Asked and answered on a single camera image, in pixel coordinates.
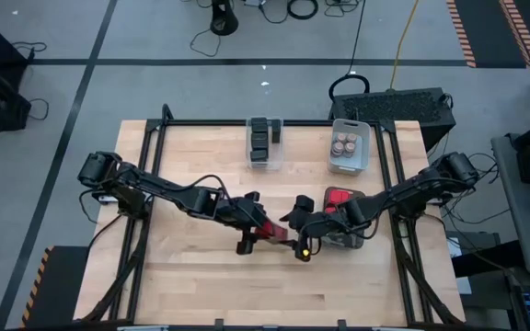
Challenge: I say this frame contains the black perforated computer case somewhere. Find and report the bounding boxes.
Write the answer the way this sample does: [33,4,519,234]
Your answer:
[328,86,457,153]

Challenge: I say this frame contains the black hazard-striped floor mat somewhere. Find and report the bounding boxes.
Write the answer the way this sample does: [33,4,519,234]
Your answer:
[445,0,530,70]
[18,245,91,328]

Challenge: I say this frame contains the black cable coil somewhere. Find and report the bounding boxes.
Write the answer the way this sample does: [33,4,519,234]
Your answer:
[285,0,320,21]

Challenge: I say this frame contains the dark grey plastic bin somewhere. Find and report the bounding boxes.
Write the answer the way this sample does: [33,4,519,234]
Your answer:
[322,186,367,250]

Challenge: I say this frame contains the black aluminium table frame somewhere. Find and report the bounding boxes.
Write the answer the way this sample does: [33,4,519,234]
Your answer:
[80,103,467,328]

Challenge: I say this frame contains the coiled thick black cable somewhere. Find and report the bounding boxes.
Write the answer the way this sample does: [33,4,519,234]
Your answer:
[328,73,371,102]

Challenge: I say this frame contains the clear plastic bin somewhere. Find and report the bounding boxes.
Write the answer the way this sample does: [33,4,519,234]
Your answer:
[245,117,285,172]

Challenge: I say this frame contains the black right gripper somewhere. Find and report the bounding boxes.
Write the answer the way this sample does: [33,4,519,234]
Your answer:
[279,201,356,248]

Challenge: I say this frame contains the yellow cable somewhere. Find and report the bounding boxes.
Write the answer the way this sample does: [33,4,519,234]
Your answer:
[387,0,421,91]

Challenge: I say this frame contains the black stand base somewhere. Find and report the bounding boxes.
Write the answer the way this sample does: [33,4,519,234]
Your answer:
[208,0,240,37]

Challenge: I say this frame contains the white plastic bin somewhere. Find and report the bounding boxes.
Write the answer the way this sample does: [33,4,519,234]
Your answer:
[327,118,373,177]

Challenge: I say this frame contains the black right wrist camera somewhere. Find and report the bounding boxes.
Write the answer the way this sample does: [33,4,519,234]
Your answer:
[294,194,317,213]

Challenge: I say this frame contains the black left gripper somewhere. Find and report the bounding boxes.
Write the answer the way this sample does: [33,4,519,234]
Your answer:
[221,200,289,257]

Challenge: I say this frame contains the thin black cable loop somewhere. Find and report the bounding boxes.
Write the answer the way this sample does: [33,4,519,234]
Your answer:
[189,28,223,59]

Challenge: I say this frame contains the black cable bundle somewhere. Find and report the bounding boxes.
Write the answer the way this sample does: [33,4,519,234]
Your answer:
[439,174,513,226]

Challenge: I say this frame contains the thin black hanging cable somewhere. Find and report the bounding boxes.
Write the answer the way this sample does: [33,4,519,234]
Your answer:
[345,0,367,77]

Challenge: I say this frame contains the grey desk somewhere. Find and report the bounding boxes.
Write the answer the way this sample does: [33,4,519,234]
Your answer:
[490,132,530,277]

